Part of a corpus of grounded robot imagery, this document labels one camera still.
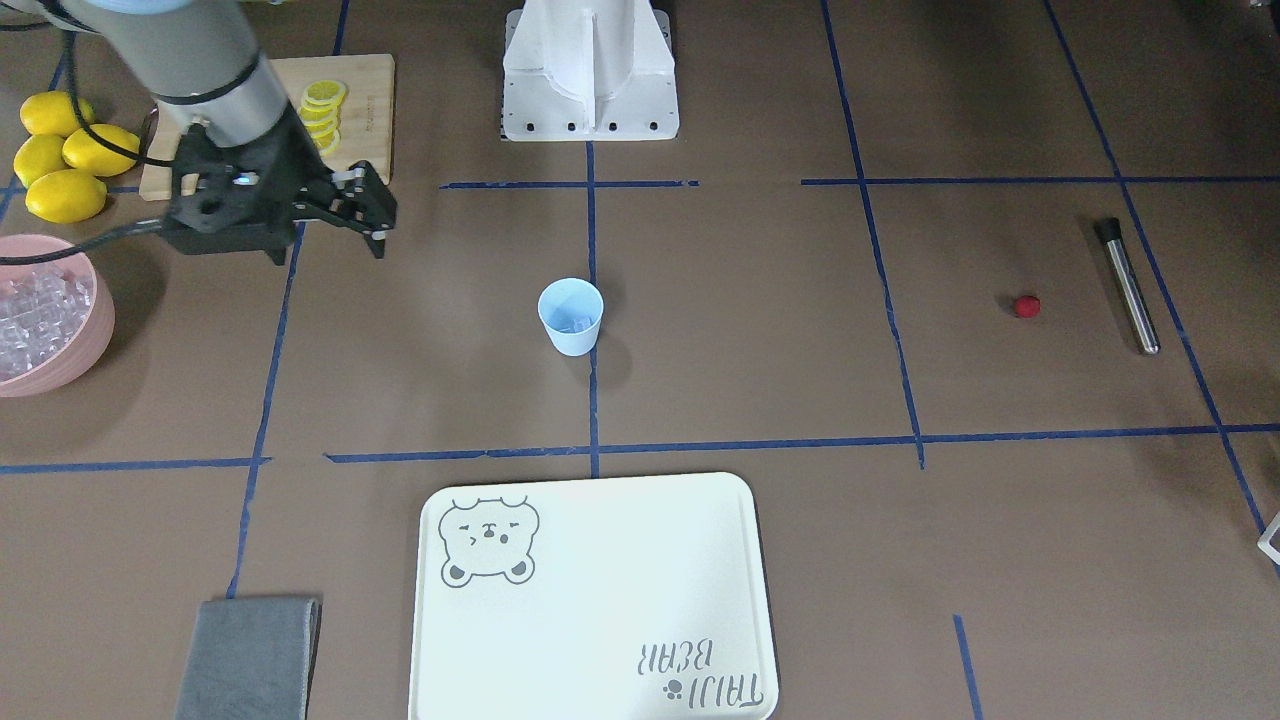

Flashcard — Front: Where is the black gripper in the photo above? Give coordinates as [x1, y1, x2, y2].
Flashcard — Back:
[160, 105, 398, 265]

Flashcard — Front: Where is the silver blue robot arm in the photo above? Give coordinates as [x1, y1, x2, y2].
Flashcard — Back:
[3, 1, 397, 266]

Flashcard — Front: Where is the light blue plastic cup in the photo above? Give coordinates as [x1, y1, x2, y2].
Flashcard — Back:
[536, 277, 605, 357]

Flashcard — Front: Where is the pink bowl of ice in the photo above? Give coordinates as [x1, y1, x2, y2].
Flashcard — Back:
[1, 252, 116, 398]

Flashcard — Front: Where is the bamboo cutting board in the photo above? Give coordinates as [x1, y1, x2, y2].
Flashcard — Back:
[138, 54, 396, 202]

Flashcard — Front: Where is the lemon slices row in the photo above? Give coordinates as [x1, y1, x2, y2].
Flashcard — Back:
[297, 79, 348, 158]

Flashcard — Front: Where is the white pillar with base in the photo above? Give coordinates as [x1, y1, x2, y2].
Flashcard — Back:
[500, 1, 680, 142]

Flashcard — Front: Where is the yellow lemon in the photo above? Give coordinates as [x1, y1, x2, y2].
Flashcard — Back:
[26, 169, 108, 224]
[61, 123, 140, 178]
[19, 91, 96, 138]
[12, 135, 69, 188]

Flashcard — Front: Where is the grey folded cloth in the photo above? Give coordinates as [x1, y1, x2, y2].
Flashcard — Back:
[174, 596, 321, 719]

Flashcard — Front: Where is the cream bear tray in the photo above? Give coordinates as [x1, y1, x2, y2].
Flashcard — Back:
[407, 471, 780, 719]

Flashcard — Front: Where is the red strawberry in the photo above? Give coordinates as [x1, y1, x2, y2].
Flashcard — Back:
[1012, 295, 1042, 319]

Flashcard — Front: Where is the steel muddler black tip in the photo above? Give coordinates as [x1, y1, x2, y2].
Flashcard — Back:
[1093, 217, 1162, 356]

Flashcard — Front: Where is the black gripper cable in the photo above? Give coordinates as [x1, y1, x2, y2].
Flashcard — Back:
[0, 15, 186, 266]

